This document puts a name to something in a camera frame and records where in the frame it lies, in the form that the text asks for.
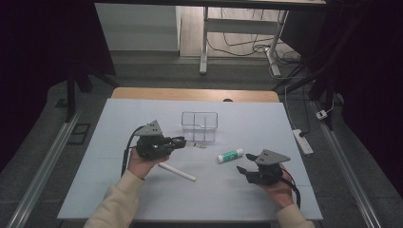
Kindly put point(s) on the metal floor rail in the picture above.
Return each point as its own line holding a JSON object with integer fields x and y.
{"x": 348, "y": 177}
{"x": 41, "y": 177}

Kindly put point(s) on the black tripod stand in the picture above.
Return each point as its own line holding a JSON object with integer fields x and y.
{"x": 71, "y": 91}
{"x": 320, "y": 85}

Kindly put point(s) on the small white adapter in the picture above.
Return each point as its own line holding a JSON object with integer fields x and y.
{"x": 321, "y": 114}

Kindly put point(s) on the white green glue stick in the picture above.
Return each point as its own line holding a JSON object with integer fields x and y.
{"x": 230, "y": 155}

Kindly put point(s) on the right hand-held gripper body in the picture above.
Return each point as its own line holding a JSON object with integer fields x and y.
{"x": 266, "y": 174}

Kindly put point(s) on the person's right hand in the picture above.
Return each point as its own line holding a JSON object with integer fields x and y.
{"x": 280, "y": 194}

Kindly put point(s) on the clear plastic organizer box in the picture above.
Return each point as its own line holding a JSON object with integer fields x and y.
{"x": 199, "y": 126}

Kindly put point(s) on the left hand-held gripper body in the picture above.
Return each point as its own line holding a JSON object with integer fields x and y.
{"x": 155, "y": 147}

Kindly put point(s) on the white power strip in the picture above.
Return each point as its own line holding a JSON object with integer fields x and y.
{"x": 303, "y": 142}

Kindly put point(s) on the white pen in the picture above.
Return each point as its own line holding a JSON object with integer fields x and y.
{"x": 176, "y": 171}

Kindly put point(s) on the white cabinet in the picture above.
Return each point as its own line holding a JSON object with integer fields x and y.
{"x": 139, "y": 28}

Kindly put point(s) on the dark curtain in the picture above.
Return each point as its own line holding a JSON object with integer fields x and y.
{"x": 38, "y": 63}
{"x": 374, "y": 79}

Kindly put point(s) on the white desk frame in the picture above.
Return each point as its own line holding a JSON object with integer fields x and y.
{"x": 240, "y": 27}

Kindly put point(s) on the pale table cover sheet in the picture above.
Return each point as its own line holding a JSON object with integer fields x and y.
{"x": 221, "y": 196}

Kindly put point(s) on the person's left hand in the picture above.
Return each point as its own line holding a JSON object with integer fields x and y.
{"x": 142, "y": 166}

